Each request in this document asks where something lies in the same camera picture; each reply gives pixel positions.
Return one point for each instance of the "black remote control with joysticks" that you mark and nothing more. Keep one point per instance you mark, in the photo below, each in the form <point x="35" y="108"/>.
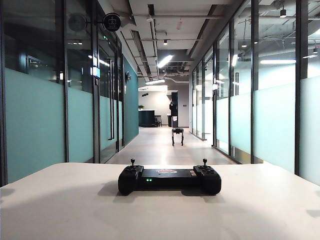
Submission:
<point x="162" y="178"/>

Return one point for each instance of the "dark counter cabinet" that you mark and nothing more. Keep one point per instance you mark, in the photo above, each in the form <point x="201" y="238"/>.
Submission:
<point x="147" y="118"/>

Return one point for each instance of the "dark bar stool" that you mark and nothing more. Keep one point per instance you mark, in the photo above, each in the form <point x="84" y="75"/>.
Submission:
<point x="158" y="120"/>

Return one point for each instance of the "round black hanging sign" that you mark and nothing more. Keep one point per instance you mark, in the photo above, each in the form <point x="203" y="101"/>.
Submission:
<point x="111" y="22"/>

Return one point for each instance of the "tall black cabinet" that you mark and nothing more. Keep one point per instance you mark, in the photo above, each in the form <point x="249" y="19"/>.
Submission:
<point x="174" y="110"/>

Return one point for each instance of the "small green potted plant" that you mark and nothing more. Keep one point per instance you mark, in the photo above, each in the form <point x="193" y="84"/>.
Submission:
<point x="141" y="107"/>

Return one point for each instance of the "small lit wall panel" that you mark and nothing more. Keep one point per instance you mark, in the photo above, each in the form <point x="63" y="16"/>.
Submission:
<point x="215" y="87"/>

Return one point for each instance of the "lit door display panel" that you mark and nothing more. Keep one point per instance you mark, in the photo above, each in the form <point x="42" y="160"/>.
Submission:
<point x="96" y="71"/>

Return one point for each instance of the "black quadruped robot dog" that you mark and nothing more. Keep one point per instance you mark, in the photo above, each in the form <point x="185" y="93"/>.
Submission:
<point x="177" y="132"/>

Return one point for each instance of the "red hanging ceiling tag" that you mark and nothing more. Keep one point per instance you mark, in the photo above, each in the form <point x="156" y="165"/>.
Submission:
<point x="179" y="24"/>

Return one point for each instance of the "linear ceiling light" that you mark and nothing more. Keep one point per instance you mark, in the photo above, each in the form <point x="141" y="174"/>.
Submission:
<point x="165" y="61"/>

